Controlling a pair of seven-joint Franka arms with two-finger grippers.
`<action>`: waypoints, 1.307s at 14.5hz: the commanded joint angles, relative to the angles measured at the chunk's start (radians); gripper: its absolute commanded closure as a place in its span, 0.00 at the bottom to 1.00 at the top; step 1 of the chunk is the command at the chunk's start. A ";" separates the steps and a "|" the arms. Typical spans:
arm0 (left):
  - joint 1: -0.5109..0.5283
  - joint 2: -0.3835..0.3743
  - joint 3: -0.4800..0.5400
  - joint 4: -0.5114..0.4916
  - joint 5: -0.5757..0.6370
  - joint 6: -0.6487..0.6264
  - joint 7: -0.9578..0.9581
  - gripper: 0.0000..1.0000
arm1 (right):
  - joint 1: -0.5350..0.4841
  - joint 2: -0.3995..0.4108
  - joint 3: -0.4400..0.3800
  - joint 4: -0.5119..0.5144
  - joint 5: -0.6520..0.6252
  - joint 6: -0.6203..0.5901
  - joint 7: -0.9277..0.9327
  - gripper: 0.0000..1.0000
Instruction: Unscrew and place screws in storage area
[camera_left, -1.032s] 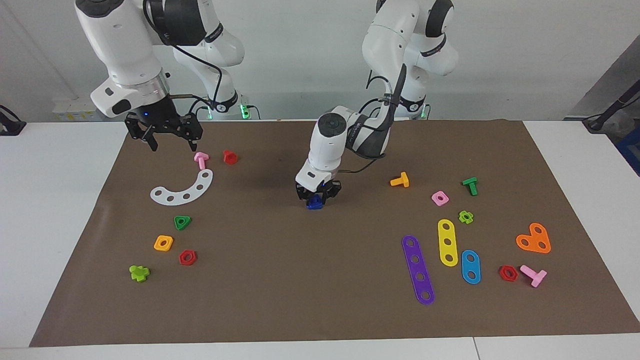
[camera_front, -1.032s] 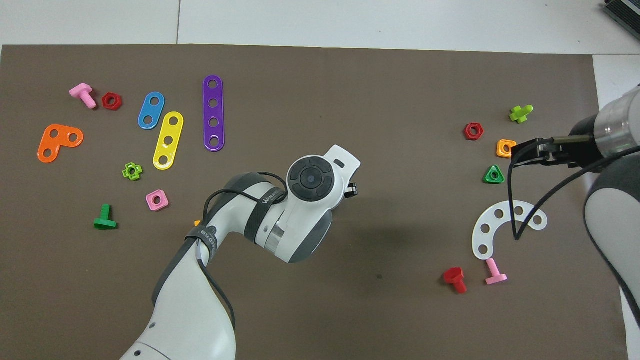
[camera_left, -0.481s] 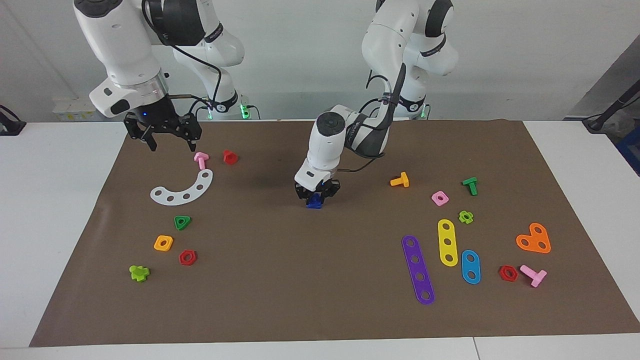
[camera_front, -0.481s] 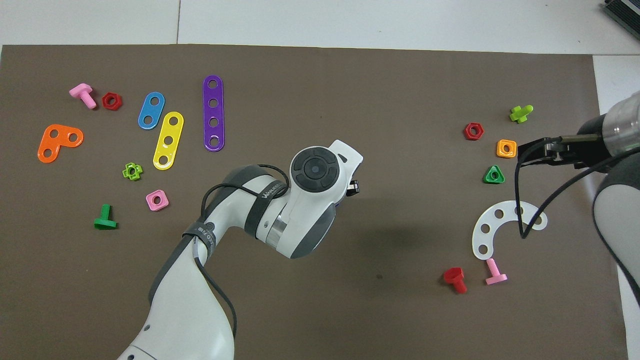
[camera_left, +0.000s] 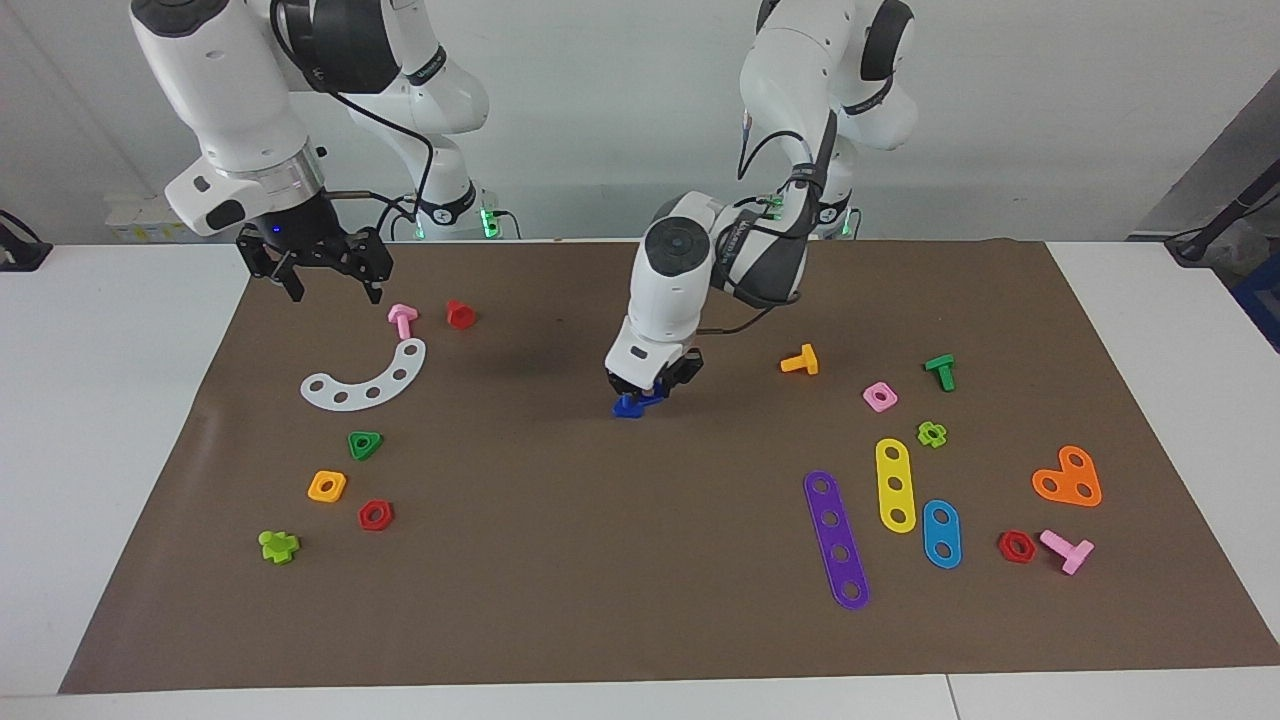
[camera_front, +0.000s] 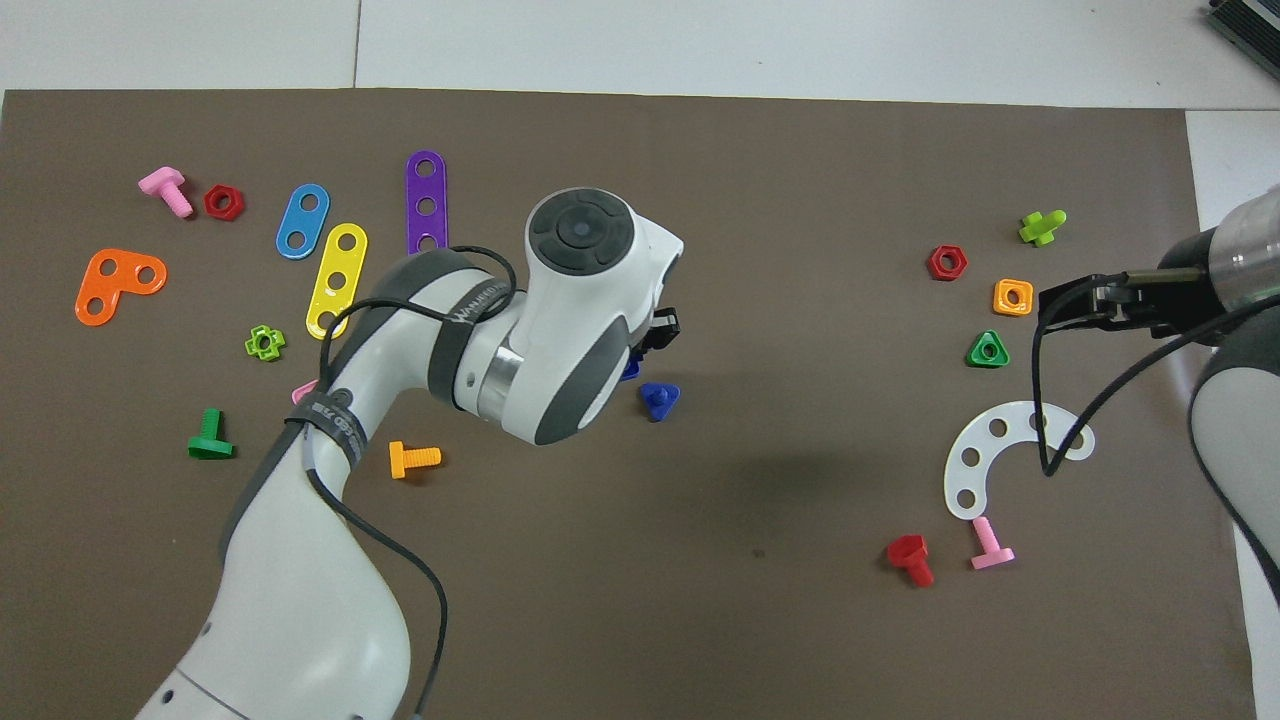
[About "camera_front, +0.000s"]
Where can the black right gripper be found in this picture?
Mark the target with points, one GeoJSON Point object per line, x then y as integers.
{"type": "Point", "coordinates": [1150, 300]}

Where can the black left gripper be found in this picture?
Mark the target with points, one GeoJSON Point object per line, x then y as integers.
{"type": "Point", "coordinates": [665, 328]}

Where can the blue square plastic nut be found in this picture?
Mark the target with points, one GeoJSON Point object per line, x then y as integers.
{"type": "Point", "coordinates": [630, 370]}

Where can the blue triangle-head plastic bolt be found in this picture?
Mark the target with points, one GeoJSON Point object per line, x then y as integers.
{"type": "Point", "coordinates": [660, 400]}

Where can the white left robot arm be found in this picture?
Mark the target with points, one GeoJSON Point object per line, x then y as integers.
{"type": "Point", "coordinates": [300, 600]}

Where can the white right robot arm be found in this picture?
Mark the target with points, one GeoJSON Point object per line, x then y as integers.
{"type": "Point", "coordinates": [1240, 440]}

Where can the orange square plastic nut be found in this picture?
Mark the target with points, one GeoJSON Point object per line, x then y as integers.
{"type": "Point", "coordinates": [999, 298]}

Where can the lime cross-head plastic bolt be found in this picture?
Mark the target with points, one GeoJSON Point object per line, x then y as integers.
{"type": "Point", "coordinates": [1040, 230]}

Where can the green triangle plastic nut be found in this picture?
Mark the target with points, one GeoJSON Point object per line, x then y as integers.
{"type": "Point", "coordinates": [975, 357]}

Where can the red hexagon plastic nut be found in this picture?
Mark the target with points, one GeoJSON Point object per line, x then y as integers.
{"type": "Point", "coordinates": [210, 203]}
{"type": "Point", "coordinates": [935, 263]}

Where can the white curved perforated plate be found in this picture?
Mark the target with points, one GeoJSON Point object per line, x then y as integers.
{"type": "Point", "coordinates": [981, 443]}

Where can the brown table mat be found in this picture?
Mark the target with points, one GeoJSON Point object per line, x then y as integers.
{"type": "Point", "coordinates": [760, 560]}

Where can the pink plastic bolt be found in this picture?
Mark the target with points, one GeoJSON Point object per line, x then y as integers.
{"type": "Point", "coordinates": [990, 555]}
{"type": "Point", "coordinates": [165, 183]}

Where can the purple four-hole strip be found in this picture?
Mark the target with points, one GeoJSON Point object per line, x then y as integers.
{"type": "Point", "coordinates": [426, 189]}

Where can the red plastic bolt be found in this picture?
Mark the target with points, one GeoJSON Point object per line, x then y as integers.
{"type": "Point", "coordinates": [908, 550]}

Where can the orange plastic bolt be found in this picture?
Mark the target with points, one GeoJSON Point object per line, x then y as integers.
{"type": "Point", "coordinates": [410, 459]}

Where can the yellow three-hole strip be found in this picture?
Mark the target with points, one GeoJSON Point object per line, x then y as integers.
{"type": "Point", "coordinates": [343, 260]}

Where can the black ribbed device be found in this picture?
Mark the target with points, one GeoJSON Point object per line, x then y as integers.
{"type": "Point", "coordinates": [1250, 22]}

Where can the pink square plastic nut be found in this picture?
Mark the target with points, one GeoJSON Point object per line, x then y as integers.
{"type": "Point", "coordinates": [302, 394]}

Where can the blue two-hole strip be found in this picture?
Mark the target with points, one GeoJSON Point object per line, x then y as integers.
{"type": "Point", "coordinates": [304, 221]}

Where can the lime flower plastic nut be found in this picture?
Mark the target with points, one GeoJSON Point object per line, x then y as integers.
{"type": "Point", "coordinates": [250, 344]}

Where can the green plastic bolt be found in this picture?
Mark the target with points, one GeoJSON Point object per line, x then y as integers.
{"type": "Point", "coordinates": [210, 440]}

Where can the orange heart-shaped plate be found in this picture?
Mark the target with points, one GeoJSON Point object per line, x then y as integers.
{"type": "Point", "coordinates": [125, 285]}

